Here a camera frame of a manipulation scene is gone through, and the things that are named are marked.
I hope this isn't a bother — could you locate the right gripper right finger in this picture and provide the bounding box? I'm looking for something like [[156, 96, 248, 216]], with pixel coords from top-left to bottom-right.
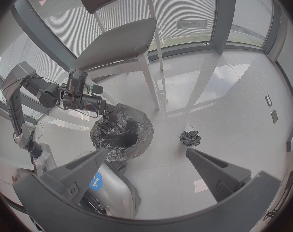
[[186, 148, 252, 202]]

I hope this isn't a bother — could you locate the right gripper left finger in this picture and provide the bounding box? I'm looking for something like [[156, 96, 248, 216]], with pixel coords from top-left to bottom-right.
[[41, 148, 108, 203]]

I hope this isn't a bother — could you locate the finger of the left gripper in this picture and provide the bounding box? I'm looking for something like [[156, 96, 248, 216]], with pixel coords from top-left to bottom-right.
[[105, 102, 125, 112]]

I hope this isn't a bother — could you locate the black plastic bag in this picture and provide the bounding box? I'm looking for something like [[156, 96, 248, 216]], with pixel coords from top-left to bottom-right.
[[90, 103, 154, 161]]

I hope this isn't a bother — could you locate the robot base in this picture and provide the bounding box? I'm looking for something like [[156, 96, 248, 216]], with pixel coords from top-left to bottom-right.
[[75, 151, 142, 219]]

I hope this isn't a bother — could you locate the crumpled black plastic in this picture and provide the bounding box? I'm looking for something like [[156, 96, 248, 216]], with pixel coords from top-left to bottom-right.
[[180, 130, 202, 147]]

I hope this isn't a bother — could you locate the clear printed wrapper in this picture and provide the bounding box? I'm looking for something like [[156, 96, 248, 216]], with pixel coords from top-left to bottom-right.
[[183, 122, 197, 133]]

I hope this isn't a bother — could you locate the grey seat white chair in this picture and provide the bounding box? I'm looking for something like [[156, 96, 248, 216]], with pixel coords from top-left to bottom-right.
[[69, 0, 164, 110]]

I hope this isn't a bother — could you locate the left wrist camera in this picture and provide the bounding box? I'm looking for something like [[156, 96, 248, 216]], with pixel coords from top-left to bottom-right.
[[88, 84, 103, 97]]

